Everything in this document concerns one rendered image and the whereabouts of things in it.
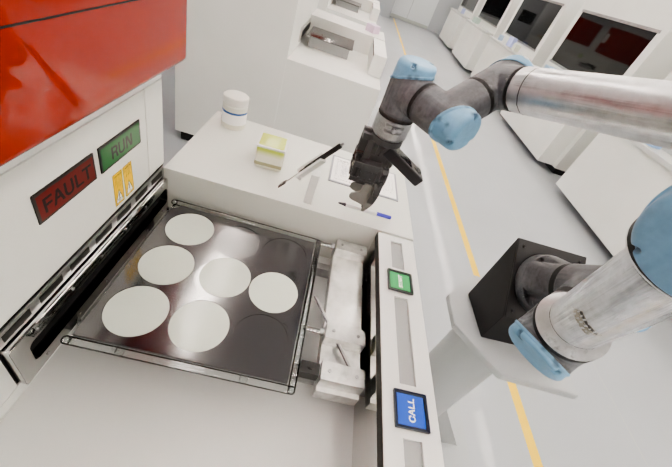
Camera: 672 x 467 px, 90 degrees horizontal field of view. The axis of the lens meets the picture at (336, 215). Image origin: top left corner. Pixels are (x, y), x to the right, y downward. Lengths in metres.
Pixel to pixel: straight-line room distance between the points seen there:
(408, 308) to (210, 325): 0.38
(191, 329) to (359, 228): 0.43
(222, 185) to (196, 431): 0.49
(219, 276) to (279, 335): 0.17
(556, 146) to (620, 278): 4.69
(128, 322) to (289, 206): 0.40
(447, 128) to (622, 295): 0.32
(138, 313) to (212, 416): 0.21
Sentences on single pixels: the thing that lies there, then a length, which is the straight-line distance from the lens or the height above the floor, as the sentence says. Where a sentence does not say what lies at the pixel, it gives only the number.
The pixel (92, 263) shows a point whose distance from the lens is 0.72.
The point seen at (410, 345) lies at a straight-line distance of 0.68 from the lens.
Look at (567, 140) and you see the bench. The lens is 5.19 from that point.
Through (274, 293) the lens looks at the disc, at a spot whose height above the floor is 0.90.
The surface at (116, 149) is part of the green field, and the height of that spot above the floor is 1.10.
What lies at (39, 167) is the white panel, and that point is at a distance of 0.56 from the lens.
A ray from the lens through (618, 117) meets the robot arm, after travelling 0.57.
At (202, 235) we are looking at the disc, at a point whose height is 0.90.
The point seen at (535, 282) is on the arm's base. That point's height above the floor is 1.03.
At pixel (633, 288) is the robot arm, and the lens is 0.51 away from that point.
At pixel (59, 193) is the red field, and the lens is 0.60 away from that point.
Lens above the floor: 1.47
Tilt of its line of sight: 38 degrees down
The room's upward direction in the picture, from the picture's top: 21 degrees clockwise
